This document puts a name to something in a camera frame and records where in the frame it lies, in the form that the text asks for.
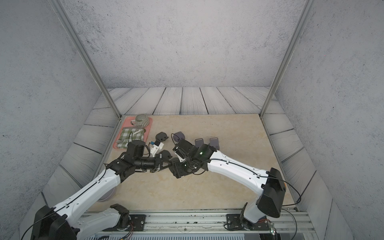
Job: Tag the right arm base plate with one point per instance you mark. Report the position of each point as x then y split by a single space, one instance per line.
236 222

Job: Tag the aluminium rail frame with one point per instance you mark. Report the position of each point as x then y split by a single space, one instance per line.
210 225

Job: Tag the green checkered cloth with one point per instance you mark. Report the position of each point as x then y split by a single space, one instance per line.
128 135

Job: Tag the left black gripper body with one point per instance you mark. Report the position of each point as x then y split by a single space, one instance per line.
152 164

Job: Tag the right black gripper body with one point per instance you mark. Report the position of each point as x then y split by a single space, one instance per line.
182 168

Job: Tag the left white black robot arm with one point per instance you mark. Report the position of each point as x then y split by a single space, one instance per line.
64 221

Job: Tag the metal corner post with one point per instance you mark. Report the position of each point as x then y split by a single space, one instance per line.
305 15
70 30

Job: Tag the left metal corner post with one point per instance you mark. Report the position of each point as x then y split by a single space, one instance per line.
70 30

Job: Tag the pink plastic tray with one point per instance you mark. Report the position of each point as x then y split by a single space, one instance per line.
127 123

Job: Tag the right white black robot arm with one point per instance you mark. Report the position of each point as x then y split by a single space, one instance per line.
269 186

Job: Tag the striped ceramic cup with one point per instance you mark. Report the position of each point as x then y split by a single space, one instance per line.
141 120

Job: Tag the right metal corner post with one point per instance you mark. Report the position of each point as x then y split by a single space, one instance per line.
305 15

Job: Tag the purple bowl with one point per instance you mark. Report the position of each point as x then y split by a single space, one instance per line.
108 195

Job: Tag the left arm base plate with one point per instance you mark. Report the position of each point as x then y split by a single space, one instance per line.
134 223

